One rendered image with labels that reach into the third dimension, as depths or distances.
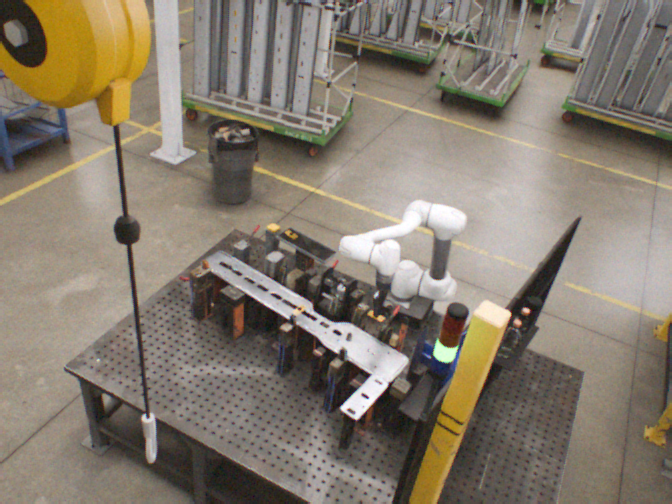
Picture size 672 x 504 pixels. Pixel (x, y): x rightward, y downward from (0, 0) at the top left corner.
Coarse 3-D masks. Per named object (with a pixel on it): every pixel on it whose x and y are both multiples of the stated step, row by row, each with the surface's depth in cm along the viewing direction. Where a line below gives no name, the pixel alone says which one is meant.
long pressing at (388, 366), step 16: (224, 256) 365; (224, 272) 353; (240, 272) 355; (256, 272) 356; (240, 288) 343; (256, 288) 344; (272, 288) 346; (272, 304) 335; (304, 304) 338; (304, 320) 328; (320, 320) 329; (320, 336) 320; (336, 336) 320; (368, 336) 323; (336, 352) 312; (352, 352) 312; (368, 352) 314; (384, 352) 315; (368, 368) 305; (384, 368) 306; (400, 368) 308
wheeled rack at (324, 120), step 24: (288, 0) 624; (336, 0) 586; (360, 0) 654; (336, 24) 599; (360, 48) 697; (192, 96) 718; (216, 96) 732; (192, 120) 733; (264, 120) 693; (288, 120) 699; (312, 120) 703; (336, 120) 703; (312, 144) 683
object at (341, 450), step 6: (348, 408) 284; (348, 420) 283; (354, 420) 284; (348, 426) 286; (342, 432) 291; (348, 432) 288; (342, 438) 293; (348, 438) 291; (342, 444) 295; (348, 444) 295; (336, 450) 298; (342, 450) 297; (348, 450) 299; (342, 456) 296
